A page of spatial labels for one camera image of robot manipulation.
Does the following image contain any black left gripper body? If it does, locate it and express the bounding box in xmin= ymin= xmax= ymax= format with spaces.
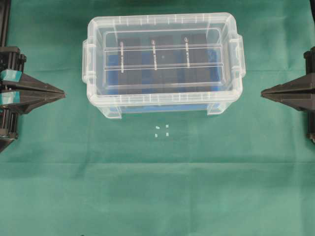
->
xmin=0 ymin=46 xmax=27 ymax=139

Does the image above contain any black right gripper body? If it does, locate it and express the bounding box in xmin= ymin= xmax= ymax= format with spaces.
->
xmin=304 ymin=47 xmax=315 ymax=143

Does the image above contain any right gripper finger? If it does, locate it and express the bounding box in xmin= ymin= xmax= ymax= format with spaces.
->
xmin=261 ymin=75 xmax=315 ymax=95
xmin=261 ymin=93 xmax=311 ymax=112

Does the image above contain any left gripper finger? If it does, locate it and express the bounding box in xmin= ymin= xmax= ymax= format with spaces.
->
xmin=0 ymin=91 xmax=65 ymax=115
xmin=0 ymin=69 xmax=64 ymax=94

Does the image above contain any clear plastic box lid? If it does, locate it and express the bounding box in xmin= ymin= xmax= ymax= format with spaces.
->
xmin=82 ymin=11 xmax=247 ymax=104

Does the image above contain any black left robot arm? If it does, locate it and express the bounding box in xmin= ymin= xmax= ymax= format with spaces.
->
xmin=0 ymin=0 xmax=65 ymax=141

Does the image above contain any clear plastic storage box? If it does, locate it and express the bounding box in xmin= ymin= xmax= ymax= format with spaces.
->
xmin=82 ymin=11 xmax=247 ymax=120

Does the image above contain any green table cloth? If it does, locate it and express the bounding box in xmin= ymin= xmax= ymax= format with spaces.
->
xmin=0 ymin=0 xmax=315 ymax=236

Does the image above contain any blue foam insert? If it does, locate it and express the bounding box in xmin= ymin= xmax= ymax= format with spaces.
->
xmin=104 ymin=46 xmax=225 ymax=114

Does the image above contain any right black camera box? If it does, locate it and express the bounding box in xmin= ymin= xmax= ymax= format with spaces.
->
xmin=182 ymin=33 xmax=210 ymax=92

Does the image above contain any black camera box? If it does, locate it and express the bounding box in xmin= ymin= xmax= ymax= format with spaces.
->
xmin=182 ymin=33 xmax=210 ymax=92
xmin=118 ymin=37 xmax=142 ymax=94
xmin=152 ymin=35 xmax=177 ymax=93

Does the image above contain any left black camera box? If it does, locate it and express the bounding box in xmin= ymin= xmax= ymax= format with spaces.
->
xmin=118 ymin=37 xmax=142 ymax=94

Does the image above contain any middle black camera box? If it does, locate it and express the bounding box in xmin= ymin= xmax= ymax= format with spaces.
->
xmin=152 ymin=35 xmax=177 ymax=93

